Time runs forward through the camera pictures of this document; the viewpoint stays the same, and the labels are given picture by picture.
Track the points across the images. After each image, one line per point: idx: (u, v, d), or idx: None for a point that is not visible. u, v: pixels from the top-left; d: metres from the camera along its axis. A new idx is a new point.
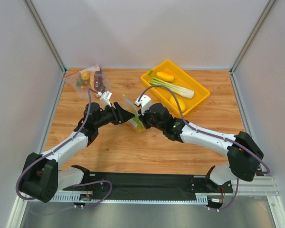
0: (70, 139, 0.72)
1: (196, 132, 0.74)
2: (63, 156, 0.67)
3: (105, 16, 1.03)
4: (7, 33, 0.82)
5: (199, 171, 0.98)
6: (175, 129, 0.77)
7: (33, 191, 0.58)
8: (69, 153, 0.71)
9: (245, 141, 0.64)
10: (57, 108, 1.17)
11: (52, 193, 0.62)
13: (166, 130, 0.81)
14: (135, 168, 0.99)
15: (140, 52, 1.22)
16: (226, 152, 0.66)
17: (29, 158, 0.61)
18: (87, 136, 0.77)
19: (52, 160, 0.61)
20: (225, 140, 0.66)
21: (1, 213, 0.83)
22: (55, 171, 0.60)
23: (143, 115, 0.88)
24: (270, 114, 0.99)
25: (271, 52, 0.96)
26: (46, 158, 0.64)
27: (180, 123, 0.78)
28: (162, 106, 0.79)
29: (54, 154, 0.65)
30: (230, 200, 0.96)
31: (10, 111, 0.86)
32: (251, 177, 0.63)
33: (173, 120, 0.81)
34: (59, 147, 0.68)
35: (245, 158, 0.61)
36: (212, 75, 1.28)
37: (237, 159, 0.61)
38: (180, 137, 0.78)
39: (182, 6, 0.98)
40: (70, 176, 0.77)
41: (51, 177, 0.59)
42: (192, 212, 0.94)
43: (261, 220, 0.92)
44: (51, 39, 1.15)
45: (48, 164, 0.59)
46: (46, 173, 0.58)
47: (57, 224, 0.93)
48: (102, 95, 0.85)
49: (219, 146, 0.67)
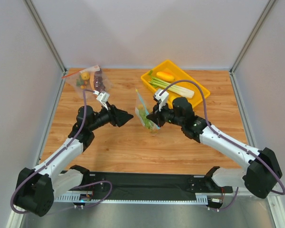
0: (64, 148, 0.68)
1: (217, 137, 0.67)
2: (57, 168, 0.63)
3: (105, 16, 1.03)
4: (7, 33, 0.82)
5: (199, 170, 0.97)
6: (196, 129, 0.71)
7: (29, 206, 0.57)
8: (64, 162, 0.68)
9: (269, 159, 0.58)
10: (57, 108, 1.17)
11: (48, 204, 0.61)
13: (185, 128, 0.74)
14: (135, 168, 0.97)
15: (140, 52, 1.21)
16: (245, 166, 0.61)
17: (21, 174, 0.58)
18: (82, 142, 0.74)
19: (44, 175, 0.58)
20: (248, 153, 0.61)
21: (1, 213, 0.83)
22: (49, 186, 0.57)
23: (160, 111, 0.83)
24: (270, 115, 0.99)
25: (272, 52, 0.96)
26: (39, 173, 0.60)
27: (201, 122, 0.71)
28: (186, 101, 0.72)
29: (47, 168, 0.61)
30: (230, 200, 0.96)
31: (10, 111, 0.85)
32: (264, 195, 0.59)
33: (193, 118, 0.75)
34: (52, 159, 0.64)
35: (265, 176, 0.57)
36: (212, 75, 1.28)
37: (256, 176, 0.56)
38: (199, 137, 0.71)
39: (182, 6, 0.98)
40: (68, 183, 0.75)
41: (44, 193, 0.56)
42: (191, 212, 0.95)
43: (261, 220, 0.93)
44: (50, 39, 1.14)
45: (41, 181, 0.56)
46: (38, 190, 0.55)
47: (57, 224, 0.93)
48: (99, 96, 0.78)
49: (240, 157, 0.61)
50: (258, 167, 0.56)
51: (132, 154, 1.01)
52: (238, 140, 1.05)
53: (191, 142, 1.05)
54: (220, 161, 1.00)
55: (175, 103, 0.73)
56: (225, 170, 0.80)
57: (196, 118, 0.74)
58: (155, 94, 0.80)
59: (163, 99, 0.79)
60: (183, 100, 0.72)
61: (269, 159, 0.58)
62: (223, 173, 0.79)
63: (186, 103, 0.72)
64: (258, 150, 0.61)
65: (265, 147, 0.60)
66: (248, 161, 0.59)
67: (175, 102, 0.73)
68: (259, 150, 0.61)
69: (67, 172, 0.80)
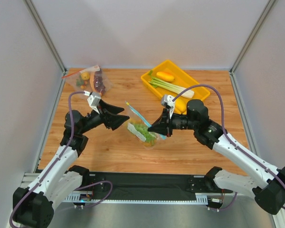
0: (57, 159, 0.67)
1: (234, 148, 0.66)
2: (52, 182, 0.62)
3: (105, 16, 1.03)
4: (7, 33, 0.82)
5: (199, 170, 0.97)
6: (211, 135, 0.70)
7: (29, 223, 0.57)
8: (60, 174, 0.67)
9: None
10: (57, 108, 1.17)
11: (49, 218, 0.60)
13: (197, 133, 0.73)
14: (135, 168, 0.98)
15: (140, 52, 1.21)
16: (261, 183, 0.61)
17: (14, 194, 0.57)
18: (75, 148, 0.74)
19: (39, 193, 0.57)
20: (267, 171, 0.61)
21: (1, 213, 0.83)
22: (46, 202, 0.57)
23: (171, 119, 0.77)
24: (270, 114, 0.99)
25: (272, 53, 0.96)
26: (33, 191, 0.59)
27: (217, 129, 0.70)
28: (204, 107, 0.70)
29: (41, 185, 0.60)
30: (230, 200, 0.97)
31: (10, 111, 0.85)
32: (275, 212, 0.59)
33: (207, 123, 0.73)
34: (46, 174, 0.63)
35: (281, 195, 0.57)
36: (212, 75, 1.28)
37: (273, 196, 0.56)
38: (213, 144, 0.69)
39: (182, 6, 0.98)
40: (67, 189, 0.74)
41: (42, 210, 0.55)
42: (191, 212, 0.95)
43: (261, 219, 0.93)
44: (51, 39, 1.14)
45: (36, 199, 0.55)
46: (35, 208, 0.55)
47: (57, 224, 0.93)
48: (89, 100, 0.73)
49: (258, 175, 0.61)
50: (276, 188, 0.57)
51: (132, 154, 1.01)
52: (238, 140, 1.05)
53: (191, 142, 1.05)
54: (220, 161, 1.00)
55: (190, 107, 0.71)
56: (230, 175, 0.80)
57: (210, 122, 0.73)
58: (166, 101, 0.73)
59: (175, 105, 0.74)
60: (198, 104, 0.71)
61: None
62: (227, 178, 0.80)
63: (202, 107, 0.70)
64: (277, 169, 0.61)
65: None
66: (266, 180, 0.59)
67: (190, 106, 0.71)
68: (278, 169, 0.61)
69: (66, 176, 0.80)
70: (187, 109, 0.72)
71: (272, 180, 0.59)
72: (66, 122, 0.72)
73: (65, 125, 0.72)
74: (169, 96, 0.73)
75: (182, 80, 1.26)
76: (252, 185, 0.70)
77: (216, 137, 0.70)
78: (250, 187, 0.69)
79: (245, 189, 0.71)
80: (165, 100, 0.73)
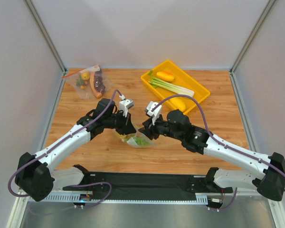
0: (69, 136, 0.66)
1: (223, 148, 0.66)
2: (58, 157, 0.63)
3: (105, 16, 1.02)
4: (7, 33, 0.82)
5: (199, 171, 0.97)
6: (199, 141, 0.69)
7: (27, 190, 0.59)
8: (68, 150, 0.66)
9: (280, 164, 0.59)
10: (57, 108, 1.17)
11: (46, 191, 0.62)
13: (185, 142, 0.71)
14: (136, 168, 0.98)
15: (140, 52, 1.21)
16: (258, 175, 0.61)
17: (22, 158, 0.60)
18: (89, 131, 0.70)
19: (43, 164, 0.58)
20: (260, 161, 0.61)
21: (1, 213, 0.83)
22: (47, 175, 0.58)
23: (155, 125, 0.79)
24: (270, 114, 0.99)
25: (272, 53, 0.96)
26: (39, 160, 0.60)
27: (203, 133, 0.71)
28: (183, 115, 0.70)
29: (47, 156, 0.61)
30: (230, 200, 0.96)
31: (9, 111, 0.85)
32: (280, 196, 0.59)
33: (191, 130, 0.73)
34: (55, 147, 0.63)
35: (280, 180, 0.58)
36: (212, 75, 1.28)
37: (274, 185, 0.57)
38: (203, 150, 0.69)
39: (182, 6, 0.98)
40: (64, 179, 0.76)
41: (42, 180, 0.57)
42: (192, 212, 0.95)
43: (261, 220, 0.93)
44: (50, 39, 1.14)
45: (39, 169, 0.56)
46: (36, 177, 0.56)
47: (57, 224, 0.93)
48: (124, 102, 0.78)
49: (253, 167, 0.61)
50: (273, 175, 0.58)
51: (132, 154, 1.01)
52: (238, 140, 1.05)
53: None
54: (220, 161, 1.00)
55: (171, 120, 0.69)
56: (228, 173, 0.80)
57: (194, 128, 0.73)
58: (147, 110, 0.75)
59: (156, 115, 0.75)
60: (178, 115, 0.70)
61: (280, 165, 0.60)
62: (226, 176, 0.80)
63: (182, 116, 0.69)
64: (268, 157, 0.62)
65: (275, 153, 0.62)
66: (262, 171, 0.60)
67: (171, 118, 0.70)
68: (269, 157, 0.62)
69: (71, 169, 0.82)
70: (169, 122, 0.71)
71: (268, 169, 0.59)
72: (102, 100, 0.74)
73: (99, 102, 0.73)
74: (154, 105, 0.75)
75: (181, 80, 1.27)
76: (251, 177, 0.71)
77: (203, 142, 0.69)
78: (250, 180, 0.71)
79: (246, 183, 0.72)
80: (148, 107, 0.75)
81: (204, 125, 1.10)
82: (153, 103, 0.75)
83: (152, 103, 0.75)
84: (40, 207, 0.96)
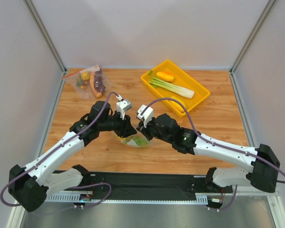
0: (60, 146, 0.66)
1: (212, 146, 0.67)
2: (48, 168, 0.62)
3: (105, 16, 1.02)
4: (7, 33, 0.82)
5: (199, 171, 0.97)
6: (188, 142, 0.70)
7: (19, 201, 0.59)
8: (59, 160, 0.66)
9: (268, 155, 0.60)
10: (57, 108, 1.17)
11: (39, 201, 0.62)
13: (175, 145, 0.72)
14: (135, 168, 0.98)
15: (140, 52, 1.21)
16: (247, 167, 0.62)
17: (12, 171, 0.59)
18: (81, 139, 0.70)
19: (32, 177, 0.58)
20: (247, 154, 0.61)
21: (1, 213, 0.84)
22: (38, 188, 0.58)
23: (147, 128, 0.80)
24: (270, 114, 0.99)
25: (272, 53, 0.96)
26: (28, 173, 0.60)
27: (191, 135, 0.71)
28: (170, 118, 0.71)
29: (37, 168, 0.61)
30: (230, 200, 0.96)
31: (9, 111, 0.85)
32: (273, 188, 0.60)
33: (180, 132, 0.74)
34: (45, 159, 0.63)
35: (269, 172, 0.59)
36: (212, 75, 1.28)
37: (262, 176, 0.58)
38: (194, 150, 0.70)
39: (183, 6, 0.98)
40: (61, 185, 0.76)
41: (32, 193, 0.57)
42: (191, 212, 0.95)
43: (261, 220, 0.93)
44: (50, 38, 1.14)
45: (28, 183, 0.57)
46: (25, 190, 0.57)
47: (57, 224, 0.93)
48: (120, 103, 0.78)
49: (241, 161, 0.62)
50: (261, 167, 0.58)
51: (132, 154, 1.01)
52: (238, 140, 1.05)
53: None
54: (220, 161, 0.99)
55: (160, 124, 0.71)
56: (224, 171, 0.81)
57: (184, 130, 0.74)
58: (137, 112, 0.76)
59: (146, 118, 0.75)
60: (166, 118, 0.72)
61: (268, 156, 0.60)
62: (223, 175, 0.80)
63: (170, 119, 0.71)
64: (255, 149, 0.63)
65: (261, 145, 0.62)
66: (250, 163, 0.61)
67: (159, 123, 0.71)
68: (256, 149, 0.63)
69: (67, 171, 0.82)
70: (158, 126, 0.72)
71: (255, 161, 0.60)
72: (95, 104, 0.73)
73: (92, 107, 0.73)
74: (144, 108, 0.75)
75: (181, 80, 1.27)
76: (245, 172, 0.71)
77: (193, 142, 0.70)
78: (243, 175, 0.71)
79: (241, 178, 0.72)
80: (139, 110, 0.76)
81: (203, 125, 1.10)
82: (143, 107, 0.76)
83: (144, 106, 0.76)
84: (41, 207, 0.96)
